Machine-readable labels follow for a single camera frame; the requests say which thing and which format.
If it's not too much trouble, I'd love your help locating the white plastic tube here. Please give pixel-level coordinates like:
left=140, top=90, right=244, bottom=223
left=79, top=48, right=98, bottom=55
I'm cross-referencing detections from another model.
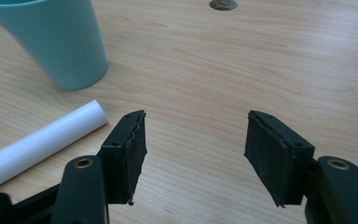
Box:
left=0, top=99, right=109, bottom=195

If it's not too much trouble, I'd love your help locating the light blue cup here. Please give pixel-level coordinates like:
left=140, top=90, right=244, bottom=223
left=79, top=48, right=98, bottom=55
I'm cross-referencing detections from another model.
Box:
left=0, top=0, right=109, bottom=91

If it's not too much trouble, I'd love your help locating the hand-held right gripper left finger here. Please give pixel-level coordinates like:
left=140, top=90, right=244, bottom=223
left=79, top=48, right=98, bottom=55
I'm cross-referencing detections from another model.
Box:
left=96, top=109, right=148, bottom=206

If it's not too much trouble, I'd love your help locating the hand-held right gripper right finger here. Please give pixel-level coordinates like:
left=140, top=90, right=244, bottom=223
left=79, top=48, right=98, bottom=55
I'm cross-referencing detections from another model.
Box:
left=243, top=109, right=316, bottom=208

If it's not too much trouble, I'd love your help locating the round table cable hole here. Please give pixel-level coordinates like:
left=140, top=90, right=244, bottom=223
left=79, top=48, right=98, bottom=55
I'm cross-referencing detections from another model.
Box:
left=209, top=0, right=239, bottom=12

